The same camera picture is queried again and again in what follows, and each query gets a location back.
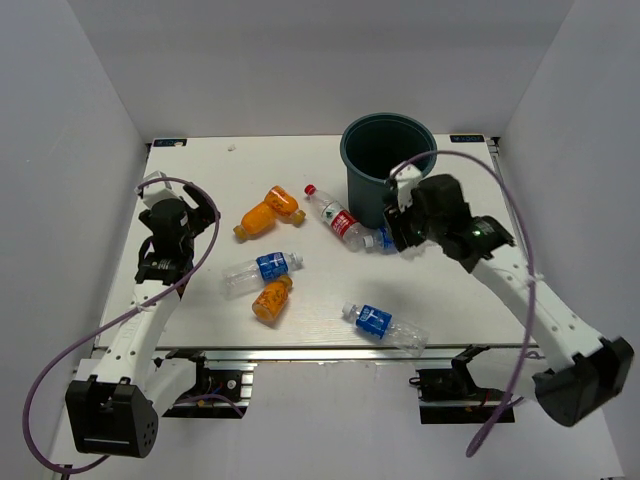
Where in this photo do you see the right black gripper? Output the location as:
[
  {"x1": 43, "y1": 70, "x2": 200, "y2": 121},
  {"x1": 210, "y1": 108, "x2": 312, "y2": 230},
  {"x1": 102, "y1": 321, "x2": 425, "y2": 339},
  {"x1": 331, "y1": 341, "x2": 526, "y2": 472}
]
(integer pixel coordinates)
[{"x1": 380, "y1": 186, "x2": 445, "y2": 252}]

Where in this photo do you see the orange juice bottle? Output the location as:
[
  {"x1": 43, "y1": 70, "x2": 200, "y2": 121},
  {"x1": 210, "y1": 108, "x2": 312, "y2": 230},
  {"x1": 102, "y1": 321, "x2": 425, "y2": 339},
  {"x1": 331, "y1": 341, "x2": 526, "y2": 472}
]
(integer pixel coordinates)
[
  {"x1": 264, "y1": 185, "x2": 306, "y2": 227},
  {"x1": 233, "y1": 202, "x2": 276, "y2": 242},
  {"x1": 252, "y1": 274, "x2": 293, "y2": 326}
]

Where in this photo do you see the blue label bottle front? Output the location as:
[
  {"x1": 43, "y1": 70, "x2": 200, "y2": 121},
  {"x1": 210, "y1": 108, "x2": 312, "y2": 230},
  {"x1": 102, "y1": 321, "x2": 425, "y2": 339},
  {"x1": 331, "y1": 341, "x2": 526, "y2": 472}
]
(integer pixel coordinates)
[{"x1": 342, "y1": 302, "x2": 429, "y2": 358}]

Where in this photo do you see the blue label bottle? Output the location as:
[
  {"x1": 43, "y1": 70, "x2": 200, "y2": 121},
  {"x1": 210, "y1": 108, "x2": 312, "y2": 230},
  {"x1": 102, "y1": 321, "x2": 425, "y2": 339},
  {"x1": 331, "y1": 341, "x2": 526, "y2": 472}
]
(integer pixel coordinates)
[
  {"x1": 363, "y1": 227, "x2": 397, "y2": 255},
  {"x1": 342, "y1": 302, "x2": 429, "y2": 358},
  {"x1": 222, "y1": 252, "x2": 304, "y2": 298}
]

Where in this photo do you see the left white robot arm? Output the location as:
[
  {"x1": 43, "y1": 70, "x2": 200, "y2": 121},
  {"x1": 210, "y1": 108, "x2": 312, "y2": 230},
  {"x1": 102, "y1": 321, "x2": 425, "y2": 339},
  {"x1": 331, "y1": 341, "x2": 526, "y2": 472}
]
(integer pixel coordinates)
[{"x1": 65, "y1": 178, "x2": 220, "y2": 458}]

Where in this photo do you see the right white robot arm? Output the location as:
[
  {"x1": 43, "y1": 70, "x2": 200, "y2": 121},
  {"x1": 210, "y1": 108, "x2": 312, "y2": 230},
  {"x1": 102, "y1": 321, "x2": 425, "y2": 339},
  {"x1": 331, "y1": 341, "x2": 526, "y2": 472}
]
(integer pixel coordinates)
[{"x1": 384, "y1": 166, "x2": 634, "y2": 427}]

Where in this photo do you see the blue label bottle by bin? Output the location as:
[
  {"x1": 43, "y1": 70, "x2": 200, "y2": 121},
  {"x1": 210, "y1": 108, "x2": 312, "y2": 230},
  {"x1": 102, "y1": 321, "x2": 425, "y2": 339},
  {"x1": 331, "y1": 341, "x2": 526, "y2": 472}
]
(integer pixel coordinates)
[{"x1": 363, "y1": 227, "x2": 397, "y2": 255}]

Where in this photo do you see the dark green plastic bin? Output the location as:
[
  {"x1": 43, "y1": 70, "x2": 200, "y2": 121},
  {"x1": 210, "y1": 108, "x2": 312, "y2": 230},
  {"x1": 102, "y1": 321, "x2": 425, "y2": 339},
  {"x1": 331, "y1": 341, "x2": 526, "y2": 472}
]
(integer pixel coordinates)
[{"x1": 340, "y1": 113, "x2": 437, "y2": 229}]

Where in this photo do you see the left black logo sticker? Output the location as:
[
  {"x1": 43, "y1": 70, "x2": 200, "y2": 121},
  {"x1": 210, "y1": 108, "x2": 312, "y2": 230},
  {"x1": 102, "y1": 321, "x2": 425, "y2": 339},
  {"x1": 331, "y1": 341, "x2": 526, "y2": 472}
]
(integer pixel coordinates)
[{"x1": 152, "y1": 138, "x2": 187, "y2": 148}]

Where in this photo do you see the black logo sticker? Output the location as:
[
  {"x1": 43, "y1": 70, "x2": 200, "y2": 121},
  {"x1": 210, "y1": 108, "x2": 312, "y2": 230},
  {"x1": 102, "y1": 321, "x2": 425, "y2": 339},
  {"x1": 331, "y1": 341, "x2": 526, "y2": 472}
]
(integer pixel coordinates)
[
  {"x1": 449, "y1": 134, "x2": 485, "y2": 143},
  {"x1": 152, "y1": 138, "x2": 187, "y2": 148}
]

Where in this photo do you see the blue label bottle centre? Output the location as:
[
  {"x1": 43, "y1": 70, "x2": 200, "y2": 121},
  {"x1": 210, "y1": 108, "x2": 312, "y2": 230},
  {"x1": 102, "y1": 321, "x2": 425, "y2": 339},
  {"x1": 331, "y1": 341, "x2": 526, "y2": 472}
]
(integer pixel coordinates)
[{"x1": 222, "y1": 252, "x2": 304, "y2": 298}]

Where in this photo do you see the right black logo sticker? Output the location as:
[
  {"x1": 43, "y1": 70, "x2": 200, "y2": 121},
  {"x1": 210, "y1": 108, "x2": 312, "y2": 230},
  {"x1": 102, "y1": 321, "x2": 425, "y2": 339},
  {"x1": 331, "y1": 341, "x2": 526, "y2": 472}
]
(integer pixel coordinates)
[{"x1": 449, "y1": 134, "x2": 485, "y2": 143}]

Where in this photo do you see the red label water bottle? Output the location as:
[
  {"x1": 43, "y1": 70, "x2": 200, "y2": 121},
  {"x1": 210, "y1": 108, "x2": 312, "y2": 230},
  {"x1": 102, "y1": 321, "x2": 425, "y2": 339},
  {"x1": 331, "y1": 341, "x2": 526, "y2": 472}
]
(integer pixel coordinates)
[{"x1": 304, "y1": 184, "x2": 366, "y2": 252}]

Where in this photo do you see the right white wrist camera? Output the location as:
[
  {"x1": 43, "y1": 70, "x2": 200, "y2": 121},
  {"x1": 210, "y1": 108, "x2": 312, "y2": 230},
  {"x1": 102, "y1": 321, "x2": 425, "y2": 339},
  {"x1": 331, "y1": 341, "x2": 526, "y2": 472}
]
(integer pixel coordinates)
[{"x1": 384, "y1": 164, "x2": 423, "y2": 213}]

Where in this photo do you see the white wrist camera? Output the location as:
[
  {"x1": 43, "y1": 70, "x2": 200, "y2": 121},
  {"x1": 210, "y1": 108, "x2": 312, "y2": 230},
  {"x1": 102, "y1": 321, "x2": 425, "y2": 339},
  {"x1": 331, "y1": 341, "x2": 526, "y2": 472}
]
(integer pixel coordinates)
[
  {"x1": 135, "y1": 170, "x2": 178, "y2": 209},
  {"x1": 384, "y1": 164, "x2": 423, "y2": 213}
]

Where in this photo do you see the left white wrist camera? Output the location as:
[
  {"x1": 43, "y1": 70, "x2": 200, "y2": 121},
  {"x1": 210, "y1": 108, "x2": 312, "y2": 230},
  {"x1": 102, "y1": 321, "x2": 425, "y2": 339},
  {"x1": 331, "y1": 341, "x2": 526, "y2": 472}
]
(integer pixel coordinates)
[{"x1": 135, "y1": 170, "x2": 178, "y2": 209}]

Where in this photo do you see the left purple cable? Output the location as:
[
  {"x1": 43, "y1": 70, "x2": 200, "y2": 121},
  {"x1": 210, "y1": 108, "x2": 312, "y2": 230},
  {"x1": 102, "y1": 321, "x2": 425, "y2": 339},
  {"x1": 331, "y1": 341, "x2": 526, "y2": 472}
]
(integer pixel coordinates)
[{"x1": 20, "y1": 178, "x2": 246, "y2": 475}]

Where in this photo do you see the aluminium table frame rail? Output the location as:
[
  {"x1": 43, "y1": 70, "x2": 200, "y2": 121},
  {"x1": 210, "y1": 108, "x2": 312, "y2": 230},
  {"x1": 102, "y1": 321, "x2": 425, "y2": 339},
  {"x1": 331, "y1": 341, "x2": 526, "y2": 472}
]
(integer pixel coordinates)
[{"x1": 149, "y1": 345, "x2": 541, "y2": 363}]

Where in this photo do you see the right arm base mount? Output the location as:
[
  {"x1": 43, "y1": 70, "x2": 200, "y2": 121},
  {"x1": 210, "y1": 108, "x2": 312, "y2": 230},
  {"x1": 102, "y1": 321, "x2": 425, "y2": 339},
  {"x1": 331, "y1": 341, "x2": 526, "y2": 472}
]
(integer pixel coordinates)
[{"x1": 408, "y1": 345, "x2": 503, "y2": 426}]

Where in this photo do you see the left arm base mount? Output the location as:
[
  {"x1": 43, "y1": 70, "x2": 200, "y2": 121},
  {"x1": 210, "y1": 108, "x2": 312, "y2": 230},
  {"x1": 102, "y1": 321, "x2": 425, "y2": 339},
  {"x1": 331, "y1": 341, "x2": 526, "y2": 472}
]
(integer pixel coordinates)
[{"x1": 153, "y1": 349, "x2": 255, "y2": 419}]

